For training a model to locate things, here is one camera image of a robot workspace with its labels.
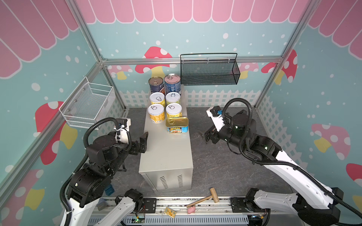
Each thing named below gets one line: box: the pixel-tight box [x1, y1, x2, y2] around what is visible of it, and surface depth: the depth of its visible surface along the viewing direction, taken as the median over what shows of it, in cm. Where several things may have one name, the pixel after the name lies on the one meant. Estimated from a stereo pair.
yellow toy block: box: [164, 206, 177, 219], surface depth 73 cm
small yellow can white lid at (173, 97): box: [165, 91, 181, 106], surface depth 71 cm
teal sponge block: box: [104, 184, 115, 196], surface depth 80 cm
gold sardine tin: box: [165, 116, 190, 134], surface depth 62 cm
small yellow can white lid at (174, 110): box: [165, 102, 183, 118], surface depth 66 cm
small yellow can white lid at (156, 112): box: [147, 103, 165, 124], surface depth 66 cm
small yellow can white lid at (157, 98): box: [149, 91, 166, 107], surface depth 71 cm
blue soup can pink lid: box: [164, 72, 181, 95], surface depth 73 cm
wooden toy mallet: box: [186, 187, 220, 208], surface depth 78 cm
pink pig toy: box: [187, 205, 196, 215], surface depth 73 cm
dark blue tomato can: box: [148, 76, 165, 94], surface depth 72 cm
